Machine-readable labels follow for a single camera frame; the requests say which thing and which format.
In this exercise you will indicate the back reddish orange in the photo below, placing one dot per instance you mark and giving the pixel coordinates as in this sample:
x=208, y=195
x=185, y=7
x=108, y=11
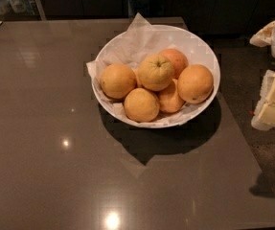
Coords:
x=178, y=60

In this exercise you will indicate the white bowl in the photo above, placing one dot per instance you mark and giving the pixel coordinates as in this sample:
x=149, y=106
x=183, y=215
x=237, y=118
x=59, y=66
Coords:
x=205, y=56

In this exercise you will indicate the white paper liner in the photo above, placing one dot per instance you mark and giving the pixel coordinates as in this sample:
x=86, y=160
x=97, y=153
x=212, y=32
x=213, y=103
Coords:
x=139, y=40

